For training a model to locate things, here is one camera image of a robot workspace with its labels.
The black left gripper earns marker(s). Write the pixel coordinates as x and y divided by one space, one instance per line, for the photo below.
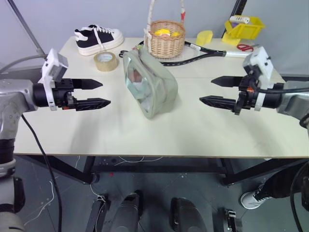
63 96

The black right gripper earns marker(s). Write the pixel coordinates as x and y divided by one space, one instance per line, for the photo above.
245 96

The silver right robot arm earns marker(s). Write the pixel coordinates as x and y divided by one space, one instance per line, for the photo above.
293 96

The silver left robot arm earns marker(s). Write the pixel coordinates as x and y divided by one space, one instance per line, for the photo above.
14 96

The green transparent pouch bag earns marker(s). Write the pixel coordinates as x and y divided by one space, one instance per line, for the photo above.
150 84

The yellow plastic bin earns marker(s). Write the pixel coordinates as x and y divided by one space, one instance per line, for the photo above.
246 30

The brown packing tape roll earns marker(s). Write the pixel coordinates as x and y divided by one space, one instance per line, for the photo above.
106 64

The black racket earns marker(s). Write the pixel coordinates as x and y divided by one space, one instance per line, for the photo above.
193 59

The black and white sneaker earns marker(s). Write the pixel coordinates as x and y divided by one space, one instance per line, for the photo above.
96 41

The yellow sponge block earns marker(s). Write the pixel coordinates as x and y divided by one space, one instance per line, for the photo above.
204 37

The yellow item in basket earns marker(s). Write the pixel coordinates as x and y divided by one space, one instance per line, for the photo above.
175 35
161 32

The white power strip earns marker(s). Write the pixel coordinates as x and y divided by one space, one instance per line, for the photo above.
239 19

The grey metal pole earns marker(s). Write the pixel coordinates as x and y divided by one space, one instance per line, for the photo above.
26 26

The bystander leg in black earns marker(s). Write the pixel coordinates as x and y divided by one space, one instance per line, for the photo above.
280 186

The white bystander sneaker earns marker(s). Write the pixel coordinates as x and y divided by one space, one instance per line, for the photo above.
253 198

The black stand foot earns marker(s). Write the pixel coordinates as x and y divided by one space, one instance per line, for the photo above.
229 221
95 212

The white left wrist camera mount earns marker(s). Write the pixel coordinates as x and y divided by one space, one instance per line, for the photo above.
51 66

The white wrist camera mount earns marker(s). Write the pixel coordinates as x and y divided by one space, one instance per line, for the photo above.
260 60
51 66

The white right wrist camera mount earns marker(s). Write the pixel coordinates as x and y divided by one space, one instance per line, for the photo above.
260 60

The black upright post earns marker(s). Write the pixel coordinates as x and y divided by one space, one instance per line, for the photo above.
237 7

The black metal table frame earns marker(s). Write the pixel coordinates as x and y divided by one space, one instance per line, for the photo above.
154 166

